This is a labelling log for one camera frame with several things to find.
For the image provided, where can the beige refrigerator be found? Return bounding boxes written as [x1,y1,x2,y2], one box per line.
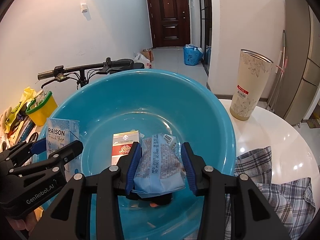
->
[274,0,319,125]

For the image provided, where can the yellow green container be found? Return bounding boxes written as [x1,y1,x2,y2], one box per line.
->
[26,91,57,126]

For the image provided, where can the Raison blue cigarette pack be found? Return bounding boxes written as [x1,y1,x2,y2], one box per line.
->
[46,118,81,181]

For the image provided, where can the black scissors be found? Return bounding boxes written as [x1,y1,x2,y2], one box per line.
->
[28,132,39,142]

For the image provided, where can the plaid blue shirt cloth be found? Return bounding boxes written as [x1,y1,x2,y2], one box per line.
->
[234,146,316,239]

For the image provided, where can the floral beige tumbler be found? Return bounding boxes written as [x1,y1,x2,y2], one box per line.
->
[229,49,273,121]

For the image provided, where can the red white cigarette pack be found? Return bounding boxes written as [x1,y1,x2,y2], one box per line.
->
[111,130,140,165]

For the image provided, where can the dark brown entrance door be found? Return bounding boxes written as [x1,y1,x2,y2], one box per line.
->
[147,0,191,48]

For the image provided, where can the blue shopping bag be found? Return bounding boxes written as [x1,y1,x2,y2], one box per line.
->
[183,44,203,66]

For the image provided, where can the bicycle handlebar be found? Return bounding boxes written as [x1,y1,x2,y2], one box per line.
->
[37,57,146,88]

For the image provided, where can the beige work glove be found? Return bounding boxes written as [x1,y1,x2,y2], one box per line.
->
[0,107,12,133]

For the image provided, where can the person left hand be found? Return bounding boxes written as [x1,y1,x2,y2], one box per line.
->
[6,211,37,236]

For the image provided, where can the black framed glass door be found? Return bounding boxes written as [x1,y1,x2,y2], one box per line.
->
[199,0,212,75]

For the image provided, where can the yellow plastic bag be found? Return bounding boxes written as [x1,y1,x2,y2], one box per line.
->
[5,87,37,133]

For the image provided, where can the blue plastic basin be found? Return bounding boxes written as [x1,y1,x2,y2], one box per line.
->
[52,69,236,239]

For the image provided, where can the white light switch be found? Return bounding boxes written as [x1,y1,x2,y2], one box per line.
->
[80,3,88,12]

